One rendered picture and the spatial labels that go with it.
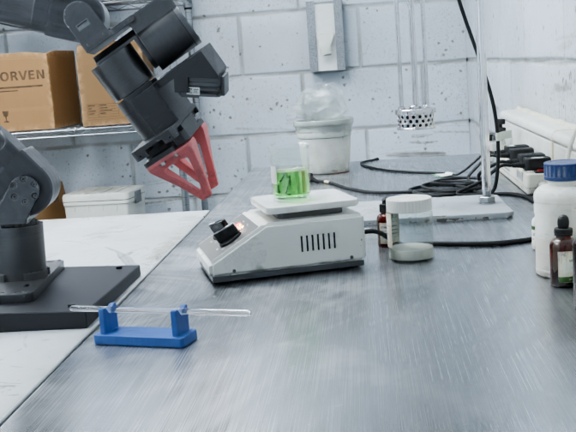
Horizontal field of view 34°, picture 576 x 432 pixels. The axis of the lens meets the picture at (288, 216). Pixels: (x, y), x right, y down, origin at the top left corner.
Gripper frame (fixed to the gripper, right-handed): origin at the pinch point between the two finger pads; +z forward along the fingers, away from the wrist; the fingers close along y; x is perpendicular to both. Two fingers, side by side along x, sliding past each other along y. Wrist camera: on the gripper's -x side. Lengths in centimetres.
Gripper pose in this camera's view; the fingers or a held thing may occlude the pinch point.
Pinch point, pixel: (207, 187)
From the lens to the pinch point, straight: 118.2
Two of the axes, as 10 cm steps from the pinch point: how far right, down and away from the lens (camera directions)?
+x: -8.1, 4.7, 3.6
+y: 1.7, -4.0, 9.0
